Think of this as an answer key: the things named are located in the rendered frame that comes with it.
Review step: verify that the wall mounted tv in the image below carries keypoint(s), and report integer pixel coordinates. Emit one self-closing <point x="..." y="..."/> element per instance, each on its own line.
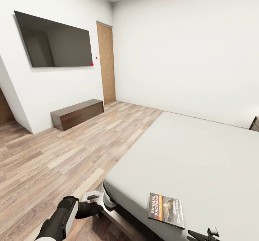
<point x="53" y="44"/>

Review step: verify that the bed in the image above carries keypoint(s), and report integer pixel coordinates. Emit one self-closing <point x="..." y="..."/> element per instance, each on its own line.
<point x="213" y="168"/>

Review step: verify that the bench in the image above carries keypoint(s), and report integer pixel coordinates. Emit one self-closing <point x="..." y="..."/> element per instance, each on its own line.
<point x="73" y="115"/>

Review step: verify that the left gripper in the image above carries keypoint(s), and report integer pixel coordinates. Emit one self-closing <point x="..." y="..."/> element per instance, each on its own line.
<point x="90" y="209"/>

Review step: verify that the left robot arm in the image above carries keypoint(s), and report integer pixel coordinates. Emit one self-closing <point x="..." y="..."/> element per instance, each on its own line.
<point x="57" y="227"/>

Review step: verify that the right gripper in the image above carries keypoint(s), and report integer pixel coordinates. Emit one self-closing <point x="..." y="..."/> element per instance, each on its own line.
<point x="199" y="237"/>

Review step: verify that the hardback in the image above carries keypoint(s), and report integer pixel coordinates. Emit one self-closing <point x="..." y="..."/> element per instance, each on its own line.
<point x="166" y="210"/>

